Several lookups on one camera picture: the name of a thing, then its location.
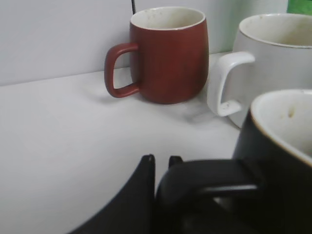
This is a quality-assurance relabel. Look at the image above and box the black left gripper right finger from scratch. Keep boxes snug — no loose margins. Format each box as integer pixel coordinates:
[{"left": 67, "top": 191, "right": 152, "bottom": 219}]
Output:
[{"left": 168, "top": 156, "right": 182, "bottom": 168}]

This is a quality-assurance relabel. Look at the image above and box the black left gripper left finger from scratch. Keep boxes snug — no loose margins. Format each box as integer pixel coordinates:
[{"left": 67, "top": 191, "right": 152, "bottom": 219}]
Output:
[{"left": 72, "top": 155, "right": 155, "bottom": 234}]

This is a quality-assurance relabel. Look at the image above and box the black ceramic mug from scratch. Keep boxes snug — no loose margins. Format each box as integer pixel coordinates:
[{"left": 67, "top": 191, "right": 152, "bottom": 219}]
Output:
[{"left": 153, "top": 89, "right": 312, "bottom": 234}]

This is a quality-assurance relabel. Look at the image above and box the red ceramic mug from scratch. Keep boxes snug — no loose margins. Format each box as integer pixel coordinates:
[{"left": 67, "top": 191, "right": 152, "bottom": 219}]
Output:
[{"left": 104, "top": 6, "right": 209, "bottom": 104}]

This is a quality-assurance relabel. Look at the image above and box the white ceramic mug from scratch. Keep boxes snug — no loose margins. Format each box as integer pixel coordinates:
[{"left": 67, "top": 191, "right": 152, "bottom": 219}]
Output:
[{"left": 207, "top": 13, "right": 312, "bottom": 127}]

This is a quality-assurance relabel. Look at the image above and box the green soda bottle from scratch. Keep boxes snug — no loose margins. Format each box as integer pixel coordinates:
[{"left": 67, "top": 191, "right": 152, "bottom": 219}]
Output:
[{"left": 287, "top": 0, "right": 312, "bottom": 16}]

